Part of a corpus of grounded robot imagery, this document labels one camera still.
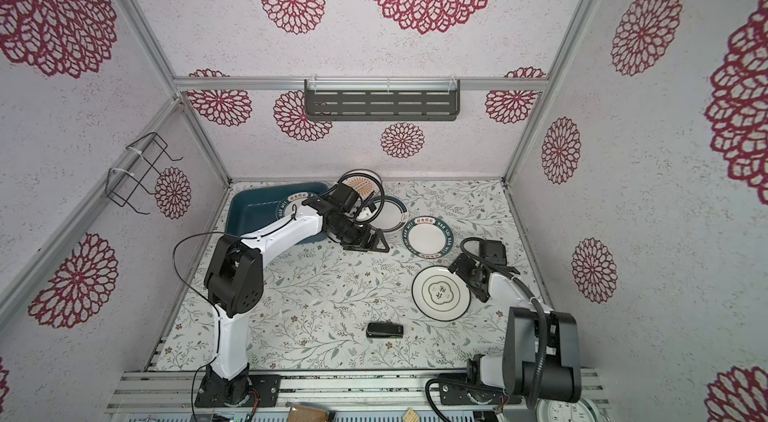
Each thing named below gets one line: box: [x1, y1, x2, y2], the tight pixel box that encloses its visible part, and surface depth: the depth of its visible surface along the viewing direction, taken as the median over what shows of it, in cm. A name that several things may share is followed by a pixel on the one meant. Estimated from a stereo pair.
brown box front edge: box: [287, 406, 328, 422], surface depth 69 cm
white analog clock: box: [535, 398, 600, 422], surface depth 69 cm
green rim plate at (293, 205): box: [275, 192, 317, 220], surface depth 110 cm
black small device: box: [366, 322, 404, 339], surface depth 83 cm
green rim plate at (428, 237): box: [402, 215, 455, 259], surface depth 106 cm
